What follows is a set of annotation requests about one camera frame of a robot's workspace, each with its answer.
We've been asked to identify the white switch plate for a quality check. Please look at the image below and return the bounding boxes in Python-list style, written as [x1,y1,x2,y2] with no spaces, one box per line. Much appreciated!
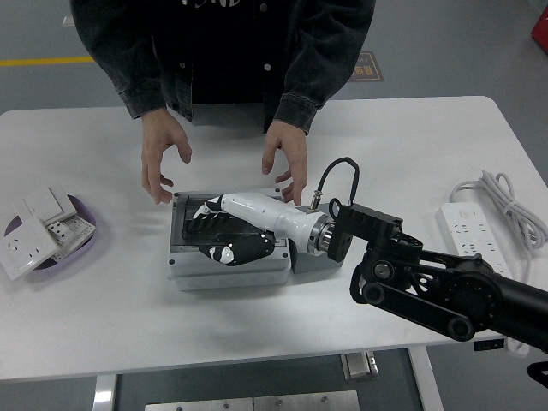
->
[11,186,80,223]

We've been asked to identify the dark grey cube with hole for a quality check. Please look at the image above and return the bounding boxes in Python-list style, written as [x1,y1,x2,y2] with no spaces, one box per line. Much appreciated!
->
[289,204,350,275]

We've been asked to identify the yellow floor tape line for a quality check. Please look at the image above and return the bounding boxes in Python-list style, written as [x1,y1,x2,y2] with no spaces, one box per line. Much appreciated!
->
[0,55,94,69]

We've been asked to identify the grey metal base plate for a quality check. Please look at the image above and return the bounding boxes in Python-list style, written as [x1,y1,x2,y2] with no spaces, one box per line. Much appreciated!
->
[144,390,360,411]

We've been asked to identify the person's left hand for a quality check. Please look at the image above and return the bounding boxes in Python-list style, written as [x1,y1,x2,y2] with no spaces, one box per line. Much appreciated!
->
[260,121,310,206]

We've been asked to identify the grey box with clear lid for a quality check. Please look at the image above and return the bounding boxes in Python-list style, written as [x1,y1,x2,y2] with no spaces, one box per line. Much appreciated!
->
[168,188,291,292]

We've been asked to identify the white power cord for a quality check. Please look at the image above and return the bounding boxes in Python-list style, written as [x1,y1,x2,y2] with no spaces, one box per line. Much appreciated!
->
[449,170,548,283]

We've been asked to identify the purple tray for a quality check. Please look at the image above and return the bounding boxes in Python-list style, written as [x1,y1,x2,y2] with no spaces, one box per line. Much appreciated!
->
[3,194,98,283]

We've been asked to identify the white perforated socket insert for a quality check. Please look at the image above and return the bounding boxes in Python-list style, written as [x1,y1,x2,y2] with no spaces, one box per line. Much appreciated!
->
[42,212,96,262]

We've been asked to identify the large white socket plate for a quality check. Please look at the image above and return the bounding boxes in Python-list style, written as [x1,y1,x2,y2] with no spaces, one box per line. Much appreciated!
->
[0,216,63,282]

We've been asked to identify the white table leg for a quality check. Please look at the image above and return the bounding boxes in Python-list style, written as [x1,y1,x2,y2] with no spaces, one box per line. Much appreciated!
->
[406,344,444,411]
[92,374,119,411]

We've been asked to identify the dark floor sign orange text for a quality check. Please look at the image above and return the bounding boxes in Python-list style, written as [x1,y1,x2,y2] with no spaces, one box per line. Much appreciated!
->
[347,51,384,83]

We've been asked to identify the red object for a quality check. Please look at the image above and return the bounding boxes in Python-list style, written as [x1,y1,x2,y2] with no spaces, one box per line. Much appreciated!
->
[530,8,548,46]

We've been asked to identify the person's right hand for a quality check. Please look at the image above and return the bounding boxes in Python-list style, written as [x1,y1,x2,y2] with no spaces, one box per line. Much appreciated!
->
[140,109,193,206]

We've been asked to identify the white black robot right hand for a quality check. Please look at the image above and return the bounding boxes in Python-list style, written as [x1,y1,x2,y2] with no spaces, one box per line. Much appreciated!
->
[190,192,325,269]

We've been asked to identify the person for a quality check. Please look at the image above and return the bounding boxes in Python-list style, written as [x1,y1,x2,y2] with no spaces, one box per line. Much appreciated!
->
[68,0,378,136]

